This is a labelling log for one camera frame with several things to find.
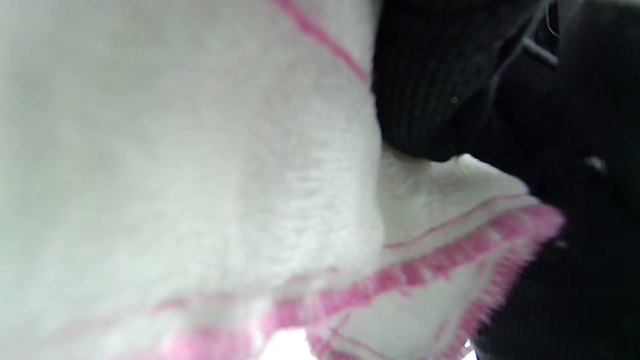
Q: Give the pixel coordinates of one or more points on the white pink-edged dish cloth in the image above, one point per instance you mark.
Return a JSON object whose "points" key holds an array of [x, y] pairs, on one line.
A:
{"points": [[190, 180]]}

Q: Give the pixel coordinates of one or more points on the person's left hand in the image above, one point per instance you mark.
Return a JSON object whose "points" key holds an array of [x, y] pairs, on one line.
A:
{"points": [[440, 75]]}

